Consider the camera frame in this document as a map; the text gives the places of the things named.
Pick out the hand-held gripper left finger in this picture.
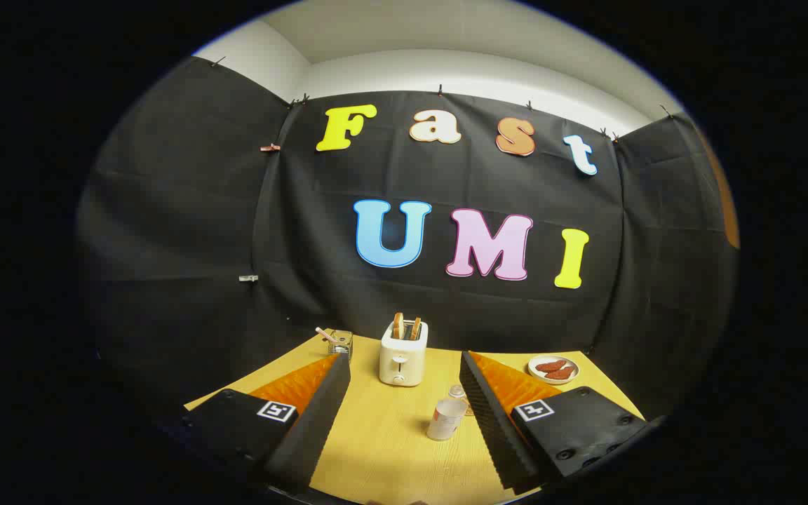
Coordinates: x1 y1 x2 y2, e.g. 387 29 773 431
166 351 352 495

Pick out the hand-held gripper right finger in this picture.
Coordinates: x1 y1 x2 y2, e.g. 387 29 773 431
459 349 666 492

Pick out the clear juice bottle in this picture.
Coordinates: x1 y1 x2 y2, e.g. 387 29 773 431
426 384 473 442

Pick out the white round plate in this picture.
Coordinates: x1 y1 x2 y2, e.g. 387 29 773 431
528 355 580 385

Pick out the wooden table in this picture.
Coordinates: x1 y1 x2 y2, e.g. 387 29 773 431
183 333 647 505

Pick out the cream toaster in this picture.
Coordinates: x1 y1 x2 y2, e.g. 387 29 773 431
379 319 429 387

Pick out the wire mesh basket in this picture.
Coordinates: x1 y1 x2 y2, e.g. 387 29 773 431
327 330 354 361

